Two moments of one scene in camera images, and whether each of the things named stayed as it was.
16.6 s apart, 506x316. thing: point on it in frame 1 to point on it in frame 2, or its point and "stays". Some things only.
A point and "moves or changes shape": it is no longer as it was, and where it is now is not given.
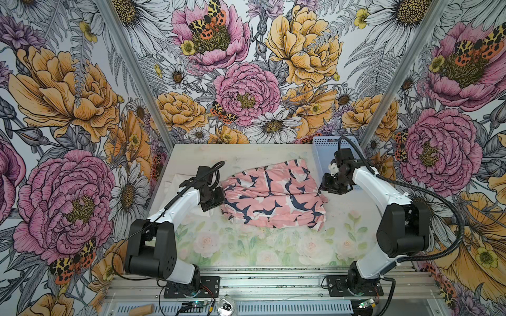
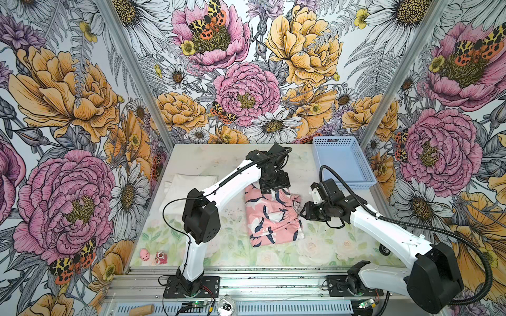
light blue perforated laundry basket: (324, 149) stays
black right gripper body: (336, 184) to (319, 212)
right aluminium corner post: (431, 18) stays
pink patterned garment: (285, 195) moves or changes shape
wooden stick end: (142, 310) stays
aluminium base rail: (275, 284) stays
